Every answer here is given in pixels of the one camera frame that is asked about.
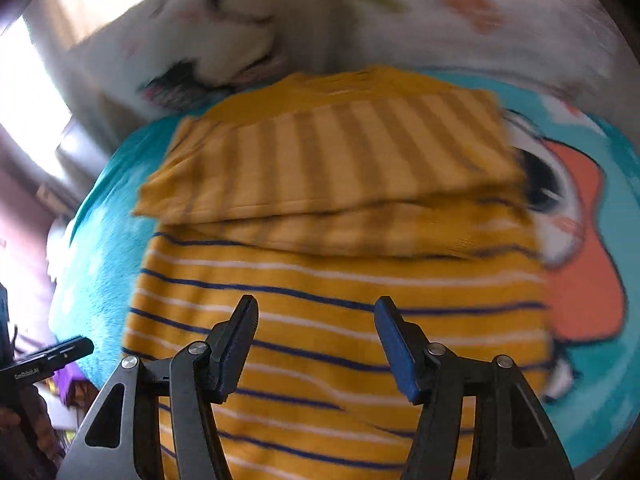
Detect person's left hand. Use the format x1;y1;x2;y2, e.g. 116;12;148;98
0;385;63;466

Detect white floral printed blanket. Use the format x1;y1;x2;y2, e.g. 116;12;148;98
65;0;623;126

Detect yellow striped shirt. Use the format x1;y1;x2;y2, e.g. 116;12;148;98
120;65;556;480

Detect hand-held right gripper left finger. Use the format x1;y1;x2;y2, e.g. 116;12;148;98
56;294;260;480

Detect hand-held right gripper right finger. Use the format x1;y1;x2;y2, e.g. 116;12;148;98
374;296;576;480

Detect teal cartoon printed blanket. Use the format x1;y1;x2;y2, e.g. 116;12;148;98
47;72;640;471

